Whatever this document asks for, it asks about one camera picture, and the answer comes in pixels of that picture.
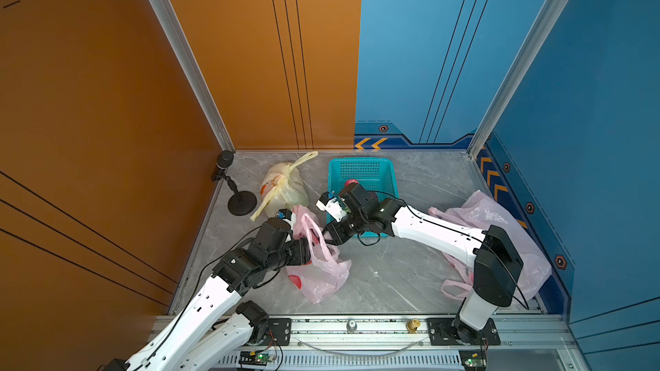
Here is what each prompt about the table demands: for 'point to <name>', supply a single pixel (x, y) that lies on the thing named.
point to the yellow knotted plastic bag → (283, 188)
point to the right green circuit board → (474, 359)
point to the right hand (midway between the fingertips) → (324, 236)
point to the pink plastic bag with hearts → (479, 211)
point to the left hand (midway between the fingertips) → (308, 243)
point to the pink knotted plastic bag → (325, 275)
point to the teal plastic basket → (378, 174)
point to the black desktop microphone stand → (241, 203)
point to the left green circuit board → (263, 357)
